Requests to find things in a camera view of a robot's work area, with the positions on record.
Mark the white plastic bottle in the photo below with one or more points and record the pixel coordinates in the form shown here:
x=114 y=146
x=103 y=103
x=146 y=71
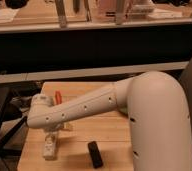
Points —
x=50 y=145

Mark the orange carrot toy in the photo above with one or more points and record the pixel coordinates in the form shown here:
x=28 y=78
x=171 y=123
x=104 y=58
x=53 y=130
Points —
x=58 y=97

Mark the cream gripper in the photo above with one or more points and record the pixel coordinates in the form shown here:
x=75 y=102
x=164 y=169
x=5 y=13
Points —
x=62 y=126

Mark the wooden table top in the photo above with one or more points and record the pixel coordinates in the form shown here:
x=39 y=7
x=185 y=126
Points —
x=109 y=130

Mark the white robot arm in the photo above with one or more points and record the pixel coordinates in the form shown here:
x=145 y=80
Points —
x=158 y=113

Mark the black remote control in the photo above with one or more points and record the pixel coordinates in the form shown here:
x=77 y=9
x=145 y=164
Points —
x=95 y=154

